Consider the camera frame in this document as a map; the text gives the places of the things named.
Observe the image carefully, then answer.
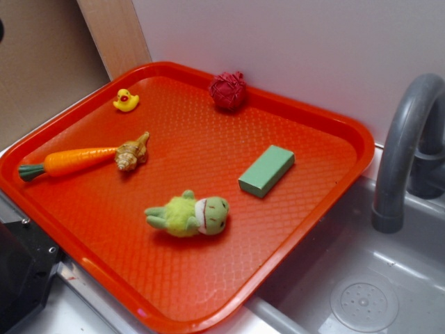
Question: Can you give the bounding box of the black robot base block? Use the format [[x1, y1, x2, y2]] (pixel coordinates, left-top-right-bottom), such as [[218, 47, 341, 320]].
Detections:
[[1, 218, 62, 333]]

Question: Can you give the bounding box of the yellow rubber duck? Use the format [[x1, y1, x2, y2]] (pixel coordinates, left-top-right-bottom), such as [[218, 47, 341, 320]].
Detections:
[[113, 89, 140, 112]]

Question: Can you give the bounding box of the orange plastic tray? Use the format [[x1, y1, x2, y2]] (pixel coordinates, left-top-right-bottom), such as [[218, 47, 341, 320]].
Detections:
[[1, 63, 374, 333]]

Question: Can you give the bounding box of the green rectangular block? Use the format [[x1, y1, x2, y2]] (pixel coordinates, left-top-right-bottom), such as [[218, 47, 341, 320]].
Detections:
[[238, 145, 296, 198]]

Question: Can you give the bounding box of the green plush frog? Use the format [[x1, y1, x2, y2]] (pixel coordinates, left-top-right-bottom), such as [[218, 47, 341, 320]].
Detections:
[[144, 190, 229, 238]]

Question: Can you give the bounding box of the red crumpled ball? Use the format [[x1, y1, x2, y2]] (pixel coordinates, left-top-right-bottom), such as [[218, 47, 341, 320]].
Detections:
[[208, 72, 247, 110]]

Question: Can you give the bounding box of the tan conch seashell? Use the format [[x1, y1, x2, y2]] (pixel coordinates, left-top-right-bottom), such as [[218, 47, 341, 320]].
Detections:
[[114, 132, 150, 172]]

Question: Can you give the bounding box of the orange toy carrot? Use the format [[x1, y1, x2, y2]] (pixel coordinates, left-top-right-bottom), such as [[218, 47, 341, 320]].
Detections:
[[18, 148, 117, 182]]

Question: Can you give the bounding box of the grey toy sink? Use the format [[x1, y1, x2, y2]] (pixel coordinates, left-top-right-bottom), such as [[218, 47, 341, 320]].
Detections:
[[0, 138, 445, 334]]

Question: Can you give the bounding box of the light wooden board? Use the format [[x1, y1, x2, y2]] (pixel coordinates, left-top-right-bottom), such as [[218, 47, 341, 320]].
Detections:
[[77, 0, 152, 80]]

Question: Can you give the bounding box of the grey toy faucet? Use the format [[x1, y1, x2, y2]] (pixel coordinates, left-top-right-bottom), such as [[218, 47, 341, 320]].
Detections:
[[371, 73, 444, 233]]

